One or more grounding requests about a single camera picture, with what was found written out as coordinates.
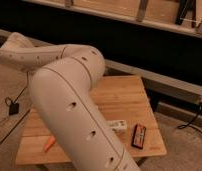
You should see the wooden table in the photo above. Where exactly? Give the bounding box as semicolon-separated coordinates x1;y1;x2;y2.
16;76;167;165

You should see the white labelled bottle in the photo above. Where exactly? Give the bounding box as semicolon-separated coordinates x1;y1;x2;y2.
108;120;127;132

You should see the black cable with adapter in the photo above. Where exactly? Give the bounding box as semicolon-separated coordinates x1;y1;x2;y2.
0;71;32;152

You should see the orange carrot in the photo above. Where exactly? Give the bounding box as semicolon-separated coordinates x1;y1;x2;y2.
44;136;56;152

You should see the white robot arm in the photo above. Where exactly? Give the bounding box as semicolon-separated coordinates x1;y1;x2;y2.
0;32;140;171

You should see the black cable on right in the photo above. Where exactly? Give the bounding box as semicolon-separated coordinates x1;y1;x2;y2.
176;101;202;145

